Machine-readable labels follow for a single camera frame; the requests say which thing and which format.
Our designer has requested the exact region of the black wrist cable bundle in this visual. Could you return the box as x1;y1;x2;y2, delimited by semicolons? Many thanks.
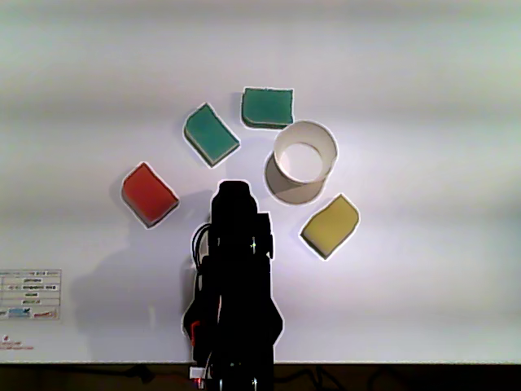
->
190;222;213;270

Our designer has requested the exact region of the white paper cup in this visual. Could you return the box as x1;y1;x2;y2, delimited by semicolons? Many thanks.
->
264;119;339;206

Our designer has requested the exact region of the printed paper label sheet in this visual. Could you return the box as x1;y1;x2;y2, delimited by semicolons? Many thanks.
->
0;268;63;321

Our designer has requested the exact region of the green and white sponge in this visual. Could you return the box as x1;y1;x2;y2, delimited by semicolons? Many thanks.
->
240;86;295;131
182;102;242;169

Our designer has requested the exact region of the red and white sponge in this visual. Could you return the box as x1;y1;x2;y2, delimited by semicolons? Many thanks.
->
120;161;181;230

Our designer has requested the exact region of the yellow and white sponge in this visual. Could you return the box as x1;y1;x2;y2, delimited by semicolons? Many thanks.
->
299;192;361;262

